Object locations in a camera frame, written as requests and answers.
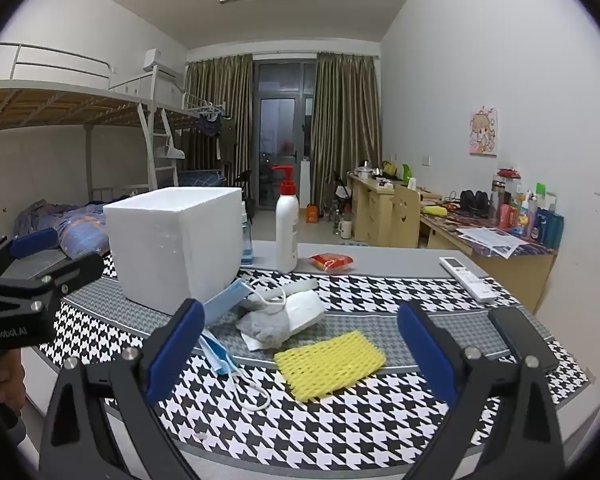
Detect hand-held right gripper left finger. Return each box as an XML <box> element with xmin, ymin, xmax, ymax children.
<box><xmin>39</xmin><ymin>297</ymin><xmax>206</xmax><ymax>480</ymax></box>

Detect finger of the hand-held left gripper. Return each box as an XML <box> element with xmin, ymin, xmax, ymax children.
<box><xmin>0</xmin><ymin>228</ymin><xmax>59</xmax><ymax>281</ymax></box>
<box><xmin>0</xmin><ymin>252</ymin><xmax>104</xmax><ymax>318</ymax></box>

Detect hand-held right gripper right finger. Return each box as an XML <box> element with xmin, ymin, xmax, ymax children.
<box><xmin>396</xmin><ymin>301</ymin><xmax>566</xmax><ymax>480</ymax></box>

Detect blue face mask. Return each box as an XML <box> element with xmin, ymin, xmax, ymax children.
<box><xmin>200</xmin><ymin>330</ymin><xmax>272</xmax><ymax>413</ymax></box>
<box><xmin>202</xmin><ymin>280</ymin><xmax>288</xmax><ymax>328</ymax></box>

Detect white foam box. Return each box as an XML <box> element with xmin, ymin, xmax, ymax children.
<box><xmin>103</xmin><ymin>186</ymin><xmax>244</xmax><ymax>316</ymax></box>

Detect grey sock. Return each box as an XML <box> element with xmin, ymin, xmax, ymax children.
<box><xmin>237</xmin><ymin>307</ymin><xmax>288</xmax><ymax>348</ymax></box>

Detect yellow foam net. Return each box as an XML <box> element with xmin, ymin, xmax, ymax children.
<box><xmin>273</xmin><ymin>331</ymin><xmax>387</xmax><ymax>403</ymax></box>

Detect white tissue paper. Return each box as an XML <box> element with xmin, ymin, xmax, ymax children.
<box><xmin>236</xmin><ymin>290</ymin><xmax>326</xmax><ymax>352</ymax></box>

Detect person's left hand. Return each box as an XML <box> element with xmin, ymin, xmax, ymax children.
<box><xmin>0</xmin><ymin>347</ymin><xmax>27</xmax><ymax>413</ymax></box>

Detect blue plaid blanket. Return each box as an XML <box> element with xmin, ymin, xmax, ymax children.
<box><xmin>15</xmin><ymin>199</ymin><xmax>113</xmax><ymax>261</ymax></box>

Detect houndstooth tablecloth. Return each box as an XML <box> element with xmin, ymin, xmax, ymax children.
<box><xmin>40</xmin><ymin>241</ymin><xmax>592</xmax><ymax>463</ymax></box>

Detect white remote control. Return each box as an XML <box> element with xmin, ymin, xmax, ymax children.
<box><xmin>439</xmin><ymin>256</ymin><xmax>499</xmax><ymax>303</ymax></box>

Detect black smartphone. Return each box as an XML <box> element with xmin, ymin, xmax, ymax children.
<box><xmin>487</xmin><ymin>306</ymin><xmax>561</xmax><ymax>373</ymax></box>

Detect wooden desk with printed cloth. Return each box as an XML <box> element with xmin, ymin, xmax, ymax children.
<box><xmin>420</xmin><ymin>200</ymin><xmax>556</xmax><ymax>311</ymax></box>

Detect blue spray bottle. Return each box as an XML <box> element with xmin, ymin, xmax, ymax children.
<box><xmin>240</xmin><ymin>200</ymin><xmax>254</xmax><ymax>264</ymax></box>

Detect printed paper sheets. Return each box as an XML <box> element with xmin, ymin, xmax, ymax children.
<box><xmin>455</xmin><ymin>226</ymin><xmax>528</xmax><ymax>260</ymax></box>

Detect red snack packet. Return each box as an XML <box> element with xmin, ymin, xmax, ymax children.
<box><xmin>308</xmin><ymin>253</ymin><xmax>355</xmax><ymax>273</ymax></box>

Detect white bunk bed ladder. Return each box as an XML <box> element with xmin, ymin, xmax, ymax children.
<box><xmin>137</xmin><ymin>102</ymin><xmax>181</xmax><ymax>193</ymax></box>

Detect wooden chair with smiley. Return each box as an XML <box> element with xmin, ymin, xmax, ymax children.
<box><xmin>392</xmin><ymin>185</ymin><xmax>422</xmax><ymax>248</ymax></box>

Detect white metal bunk bed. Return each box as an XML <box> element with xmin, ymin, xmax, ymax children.
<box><xmin>152</xmin><ymin>65</ymin><xmax>231</xmax><ymax>198</ymax></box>
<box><xmin>0</xmin><ymin>42</ymin><xmax>156</xmax><ymax>281</ymax></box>

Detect light wooden desk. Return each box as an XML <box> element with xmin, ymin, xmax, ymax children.
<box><xmin>346</xmin><ymin>171</ymin><xmax>443</xmax><ymax>248</ymax></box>

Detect blue plaid mattress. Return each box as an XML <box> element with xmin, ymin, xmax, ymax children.
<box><xmin>177</xmin><ymin>170</ymin><xmax>227</xmax><ymax>186</ymax></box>

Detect white lotion pump bottle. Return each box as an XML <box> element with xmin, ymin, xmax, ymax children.
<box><xmin>271</xmin><ymin>165</ymin><xmax>300</xmax><ymax>273</ymax></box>

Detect row of toiletry bottles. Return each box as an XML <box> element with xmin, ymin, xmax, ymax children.
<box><xmin>490</xmin><ymin>167</ymin><xmax>566</xmax><ymax>250</ymax></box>

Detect dark hanging garment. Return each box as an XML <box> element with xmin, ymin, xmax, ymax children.
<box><xmin>197</xmin><ymin>110</ymin><xmax>226</xmax><ymax>137</ymax></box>

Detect dark green hanging jacket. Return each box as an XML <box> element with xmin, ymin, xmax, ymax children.
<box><xmin>220</xmin><ymin>117</ymin><xmax>237</xmax><ymax>166</ymax></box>

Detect white air conditioner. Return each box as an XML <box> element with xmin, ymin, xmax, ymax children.
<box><xmin>142</xmin><ymin>49</ymin><xmax>178</xmax><ymax>78</ymax></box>

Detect olive curtain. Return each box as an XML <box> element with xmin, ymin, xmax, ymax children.
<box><xmin>185</xmin><ymin>54</ymin><xmax>255</xmax><ymax>196</ymax></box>
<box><xmin>311</xmin><ymin>51</ymin><xmax>383</xmax><ymax>211</ymax></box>

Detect glass balcony door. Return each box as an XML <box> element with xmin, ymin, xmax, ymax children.
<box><xmin>252</xmin><ymin>57</ymin><xmax>318</xmax><ymax>208</ymax></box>

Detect cartoon wall poster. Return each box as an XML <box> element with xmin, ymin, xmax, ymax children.
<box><xmin>467</xmin><ymin>106</ymin><xmax>499</xmax><ymax>157</ymax></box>

